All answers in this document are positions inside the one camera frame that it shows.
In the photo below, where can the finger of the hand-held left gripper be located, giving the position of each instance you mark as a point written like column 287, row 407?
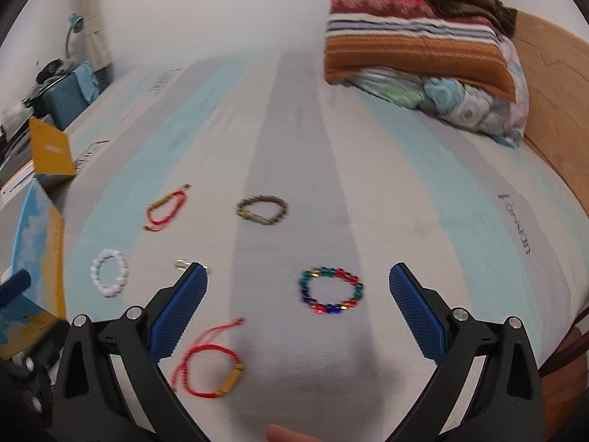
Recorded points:
column 14, row 287
column 25, row 382

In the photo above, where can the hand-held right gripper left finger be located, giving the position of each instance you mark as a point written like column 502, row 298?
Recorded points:
column 177, row 315

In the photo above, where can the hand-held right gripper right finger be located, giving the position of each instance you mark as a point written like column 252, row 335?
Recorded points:
column 416, row 315

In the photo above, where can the white cardboard box blue trim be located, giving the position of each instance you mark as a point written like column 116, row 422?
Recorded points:
column 46, row 239

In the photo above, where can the small silver jewelry piece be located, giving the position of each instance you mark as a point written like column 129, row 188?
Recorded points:
column 181, row 264

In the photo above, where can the person's right hand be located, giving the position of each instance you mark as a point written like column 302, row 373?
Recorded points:
column 287, row 433

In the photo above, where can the grey suitcase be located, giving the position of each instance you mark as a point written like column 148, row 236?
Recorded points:
column 14, row 156

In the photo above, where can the teal suitcase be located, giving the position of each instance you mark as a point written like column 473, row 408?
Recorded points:
column 64, row 99

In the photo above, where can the striped bed sheet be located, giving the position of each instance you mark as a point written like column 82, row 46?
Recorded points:
column 294, row 147

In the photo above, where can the floral quilt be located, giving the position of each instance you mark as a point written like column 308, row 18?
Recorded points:
column 460, row 101

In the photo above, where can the light blue cloth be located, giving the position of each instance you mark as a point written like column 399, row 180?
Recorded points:
column 87, row 78

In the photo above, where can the dark clothes pile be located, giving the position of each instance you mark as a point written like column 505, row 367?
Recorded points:
column 50, row 68

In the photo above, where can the folded striped blanket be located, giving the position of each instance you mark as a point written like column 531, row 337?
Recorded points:
column 405, row 50

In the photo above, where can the blue desk lamp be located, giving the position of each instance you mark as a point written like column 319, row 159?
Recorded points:
column 76, row 20

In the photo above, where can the cream curtain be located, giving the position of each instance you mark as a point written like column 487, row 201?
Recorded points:
column 99, row 9

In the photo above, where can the wooden bed frame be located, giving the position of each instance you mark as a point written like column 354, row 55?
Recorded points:
column 552, row 78

